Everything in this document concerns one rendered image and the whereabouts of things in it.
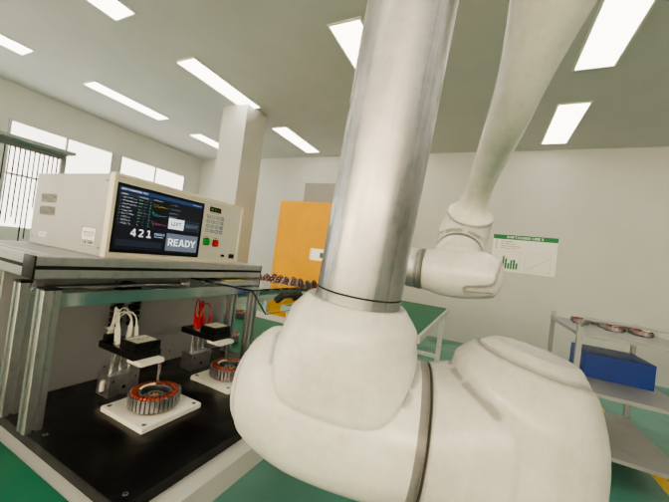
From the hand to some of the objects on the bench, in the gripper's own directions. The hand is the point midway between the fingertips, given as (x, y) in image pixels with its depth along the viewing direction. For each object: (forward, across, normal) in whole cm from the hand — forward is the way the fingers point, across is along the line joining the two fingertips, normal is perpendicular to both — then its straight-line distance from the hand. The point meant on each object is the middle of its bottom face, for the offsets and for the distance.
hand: (322, 255), depth 81 cm
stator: (+29, -21, -40) cm, 54 cm away
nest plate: (+29, -21, -42) cm, 55 cm away
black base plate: (+30, -9, -44) cm, 54 cm away
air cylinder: (+44, +3, -42) cm, 60 cm away
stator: (+29, +3, -40) cm, 50 cm away
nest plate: (+29, +3, -42) cm, 51 cm away
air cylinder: (+43, -21, -42) cm, 64 cm away
